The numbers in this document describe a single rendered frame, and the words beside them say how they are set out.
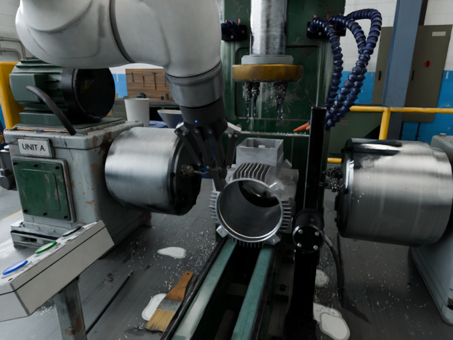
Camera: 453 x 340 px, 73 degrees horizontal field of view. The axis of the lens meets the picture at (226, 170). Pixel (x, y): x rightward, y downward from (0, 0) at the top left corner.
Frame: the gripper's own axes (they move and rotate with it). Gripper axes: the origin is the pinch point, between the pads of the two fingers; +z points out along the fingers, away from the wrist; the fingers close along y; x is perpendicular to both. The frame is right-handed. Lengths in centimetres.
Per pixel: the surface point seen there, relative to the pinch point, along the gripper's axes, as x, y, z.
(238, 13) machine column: -54, 6, -13
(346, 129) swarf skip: -336, -64, 259
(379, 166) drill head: -9.2, -32.8, 2.9
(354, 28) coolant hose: -34.9, -25.8, -15.5
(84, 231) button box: 22.5, 14.2, -10.0
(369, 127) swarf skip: -340, -95, 256
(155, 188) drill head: -1.8, 19.0, 9.1
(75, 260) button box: 27.1, 13.0, -9.7
